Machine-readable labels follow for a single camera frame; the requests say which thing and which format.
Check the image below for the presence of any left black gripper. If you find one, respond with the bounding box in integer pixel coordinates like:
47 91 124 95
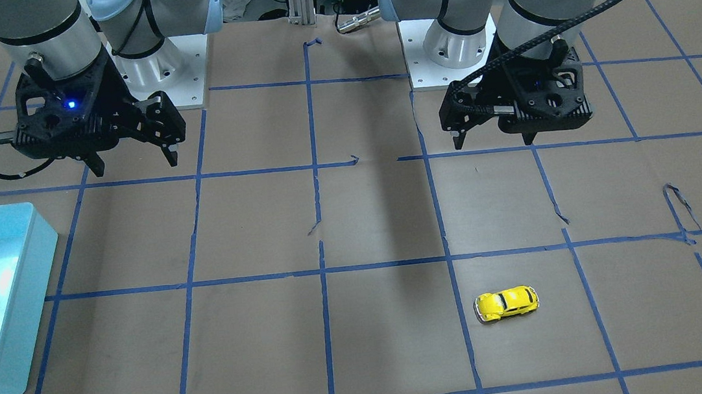
439 38 594 151

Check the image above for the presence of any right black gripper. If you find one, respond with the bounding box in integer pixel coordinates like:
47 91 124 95
14 48 187 178

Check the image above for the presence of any yellow toy beetle car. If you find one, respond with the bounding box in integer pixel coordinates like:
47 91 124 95
474 285 540 323

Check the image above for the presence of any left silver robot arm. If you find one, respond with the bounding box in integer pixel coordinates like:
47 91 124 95
378 0 603 150

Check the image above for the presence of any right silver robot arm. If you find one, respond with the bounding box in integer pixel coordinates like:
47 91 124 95
0 0 224 181

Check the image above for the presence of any silver metal cylinder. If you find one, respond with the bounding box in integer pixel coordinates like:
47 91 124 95
335 6 381 35

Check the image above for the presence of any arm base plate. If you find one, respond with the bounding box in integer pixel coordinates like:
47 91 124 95
398 14 496 92
114 34 209 110

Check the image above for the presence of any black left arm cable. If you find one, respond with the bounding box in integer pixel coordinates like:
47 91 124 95
440 0 677 109

